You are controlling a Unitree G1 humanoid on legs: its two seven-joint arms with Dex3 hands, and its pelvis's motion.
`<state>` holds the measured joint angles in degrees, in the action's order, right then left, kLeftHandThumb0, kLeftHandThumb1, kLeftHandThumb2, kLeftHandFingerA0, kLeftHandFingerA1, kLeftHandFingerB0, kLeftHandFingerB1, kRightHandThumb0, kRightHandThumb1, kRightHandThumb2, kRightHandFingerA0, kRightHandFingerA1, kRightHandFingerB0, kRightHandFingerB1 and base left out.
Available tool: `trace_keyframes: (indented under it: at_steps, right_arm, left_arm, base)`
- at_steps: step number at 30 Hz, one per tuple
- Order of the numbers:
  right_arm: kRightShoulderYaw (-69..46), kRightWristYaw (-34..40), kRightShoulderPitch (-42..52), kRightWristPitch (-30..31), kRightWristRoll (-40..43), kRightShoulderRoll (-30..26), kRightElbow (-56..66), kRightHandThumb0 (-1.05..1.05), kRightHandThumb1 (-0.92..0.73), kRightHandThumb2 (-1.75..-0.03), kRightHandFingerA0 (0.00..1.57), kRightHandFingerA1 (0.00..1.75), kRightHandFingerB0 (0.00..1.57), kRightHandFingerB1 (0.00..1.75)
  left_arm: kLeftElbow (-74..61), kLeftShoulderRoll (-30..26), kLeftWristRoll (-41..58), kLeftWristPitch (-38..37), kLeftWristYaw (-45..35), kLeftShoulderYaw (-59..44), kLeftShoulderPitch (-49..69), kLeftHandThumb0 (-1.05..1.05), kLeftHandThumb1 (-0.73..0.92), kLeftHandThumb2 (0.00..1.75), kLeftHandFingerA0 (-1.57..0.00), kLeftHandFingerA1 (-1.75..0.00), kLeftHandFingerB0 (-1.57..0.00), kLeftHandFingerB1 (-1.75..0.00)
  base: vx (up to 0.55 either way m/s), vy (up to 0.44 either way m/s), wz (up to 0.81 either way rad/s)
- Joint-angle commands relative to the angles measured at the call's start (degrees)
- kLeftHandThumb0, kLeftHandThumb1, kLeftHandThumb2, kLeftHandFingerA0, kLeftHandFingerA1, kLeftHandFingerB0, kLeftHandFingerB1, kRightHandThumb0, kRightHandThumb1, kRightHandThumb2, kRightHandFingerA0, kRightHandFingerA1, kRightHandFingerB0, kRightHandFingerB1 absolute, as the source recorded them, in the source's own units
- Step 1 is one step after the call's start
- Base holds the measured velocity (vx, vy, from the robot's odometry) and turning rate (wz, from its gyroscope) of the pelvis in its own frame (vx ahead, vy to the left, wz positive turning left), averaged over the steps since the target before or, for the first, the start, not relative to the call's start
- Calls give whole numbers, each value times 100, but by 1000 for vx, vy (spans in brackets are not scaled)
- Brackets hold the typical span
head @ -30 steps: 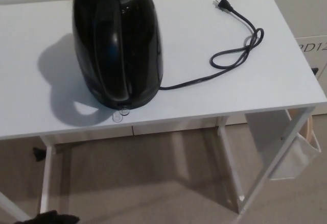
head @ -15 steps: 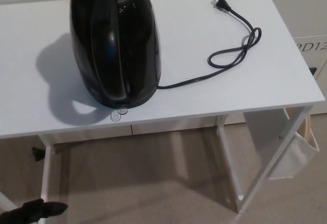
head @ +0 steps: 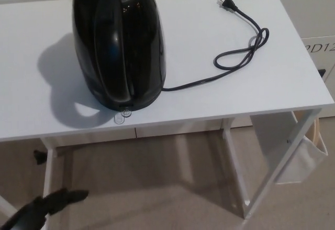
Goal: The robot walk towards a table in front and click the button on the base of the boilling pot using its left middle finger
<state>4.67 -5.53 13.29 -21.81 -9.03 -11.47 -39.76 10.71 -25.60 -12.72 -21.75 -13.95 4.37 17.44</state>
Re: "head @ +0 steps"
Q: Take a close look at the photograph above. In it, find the white metal-frame table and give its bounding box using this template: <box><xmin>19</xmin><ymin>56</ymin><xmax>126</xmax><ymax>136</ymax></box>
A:
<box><xmin>0</xmin><ymin>0</ymin><xmax>335</xmax><ymax>220</ymax></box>

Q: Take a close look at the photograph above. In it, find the black electric kettle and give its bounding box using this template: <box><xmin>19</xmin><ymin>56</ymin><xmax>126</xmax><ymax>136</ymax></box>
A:
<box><xmin>72</xmin><ymin>0</ymin><xmax>168</xmax><ymax>110</ymax></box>

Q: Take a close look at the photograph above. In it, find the clear plastic tab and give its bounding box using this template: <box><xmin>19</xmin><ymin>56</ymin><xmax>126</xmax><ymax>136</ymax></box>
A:
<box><xmin>114</xmin><ymin>108</ymin><xmax>133</xmax><ymax>125</ymax></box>

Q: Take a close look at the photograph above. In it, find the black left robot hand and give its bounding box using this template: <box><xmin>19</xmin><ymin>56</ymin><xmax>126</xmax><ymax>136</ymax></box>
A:
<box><xmin>10</xmin><ymin>188</ymin><xmax>89</xmax><ymax>230</ymax></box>

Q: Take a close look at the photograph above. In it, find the white locker cabinet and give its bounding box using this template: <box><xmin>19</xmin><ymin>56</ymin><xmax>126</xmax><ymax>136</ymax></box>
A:
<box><xmin>0</xmin><ymin>0</ymin><xmax>335</xmax><ymax>139</ymax></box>

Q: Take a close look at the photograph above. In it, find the black power cord with plug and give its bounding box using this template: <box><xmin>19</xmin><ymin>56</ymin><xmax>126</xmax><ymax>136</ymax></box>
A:
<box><xmin>161</xmin><ymin>0</ymin><xmax>270</xmax><ymax>92</ymax></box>

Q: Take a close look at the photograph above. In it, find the white fabric side pocket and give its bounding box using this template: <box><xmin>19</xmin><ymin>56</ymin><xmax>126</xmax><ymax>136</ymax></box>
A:
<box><xmin>250</xmin><ymin>111</ymin><xmax>329</xmax><ymax>186</ymax></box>

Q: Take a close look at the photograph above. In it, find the beige hoop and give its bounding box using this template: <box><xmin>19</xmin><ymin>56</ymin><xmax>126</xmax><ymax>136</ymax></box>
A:
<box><xmin>312</xmin><ymin>117</ymin><xmax>321</xmax><ymax>147</ymax></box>

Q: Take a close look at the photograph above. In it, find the small black floor object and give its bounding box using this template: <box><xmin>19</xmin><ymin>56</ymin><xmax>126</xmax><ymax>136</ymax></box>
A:
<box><xmin>33</xmin><ymin>149</ymin><xmax>47</xmax><ymax>166</ymax></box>

